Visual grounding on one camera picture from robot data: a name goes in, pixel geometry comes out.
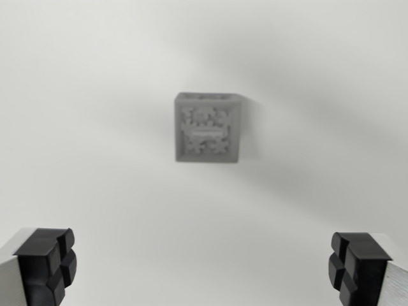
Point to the black-tipped silver gripper right finger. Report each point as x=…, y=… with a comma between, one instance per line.
x=366, y=271

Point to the black-tipped silver gripper left finger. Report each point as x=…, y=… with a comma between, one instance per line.
x=35, y=264

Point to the grey embossed cube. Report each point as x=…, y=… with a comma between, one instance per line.
x=207, y=130

